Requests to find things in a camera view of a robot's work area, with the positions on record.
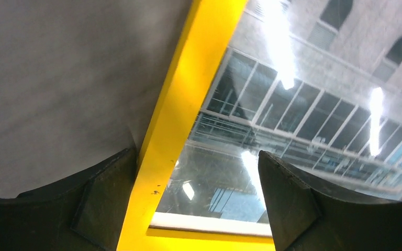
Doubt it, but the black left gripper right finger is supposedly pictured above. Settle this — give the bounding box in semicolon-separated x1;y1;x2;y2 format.
258;151;402;250

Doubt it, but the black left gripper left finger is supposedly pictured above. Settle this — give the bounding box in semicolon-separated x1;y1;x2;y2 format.
0;149;137;250

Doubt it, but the yellow picture frame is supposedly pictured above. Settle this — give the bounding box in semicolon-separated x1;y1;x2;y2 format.
117;1;402;250

